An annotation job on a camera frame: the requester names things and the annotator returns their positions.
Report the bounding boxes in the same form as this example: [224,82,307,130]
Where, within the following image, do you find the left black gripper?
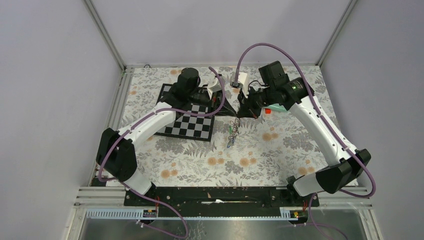
[188,88,237,118]

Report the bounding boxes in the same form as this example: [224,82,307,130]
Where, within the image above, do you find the purple cable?
[233,43,377,240]
[97,66,227,240]

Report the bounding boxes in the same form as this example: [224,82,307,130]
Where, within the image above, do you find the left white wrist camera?
[206,74,223,100]

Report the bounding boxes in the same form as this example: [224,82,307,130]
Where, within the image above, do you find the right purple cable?
[233,43,377,240]

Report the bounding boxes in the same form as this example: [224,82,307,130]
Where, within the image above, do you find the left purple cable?
[97,66,227,240]

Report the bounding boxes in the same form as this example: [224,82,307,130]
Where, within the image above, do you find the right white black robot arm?
[232,61,371,206]

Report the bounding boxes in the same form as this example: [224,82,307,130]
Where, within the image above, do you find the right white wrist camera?
[230,72,251,98]

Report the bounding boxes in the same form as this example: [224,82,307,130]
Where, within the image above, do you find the black white chessboard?
[154,83,220,143]

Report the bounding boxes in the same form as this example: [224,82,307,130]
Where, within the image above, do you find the keyring with coloured key tags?
[226,117,241,148]

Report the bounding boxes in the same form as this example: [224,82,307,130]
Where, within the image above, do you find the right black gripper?
[236,85,275,120]

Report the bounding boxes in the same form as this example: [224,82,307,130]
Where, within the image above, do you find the floral patterned table mat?
[121,66,337,187]

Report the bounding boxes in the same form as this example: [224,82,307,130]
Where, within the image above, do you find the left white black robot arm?
[95,67,236,206]

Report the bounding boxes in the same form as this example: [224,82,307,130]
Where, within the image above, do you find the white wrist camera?
[230,72,251,98]
[206,74,223,100]

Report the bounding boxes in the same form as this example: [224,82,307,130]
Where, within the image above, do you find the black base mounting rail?
[123,186,320,219]

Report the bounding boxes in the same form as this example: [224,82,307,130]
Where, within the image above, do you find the mint green flashlight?
[266,103,287,113]

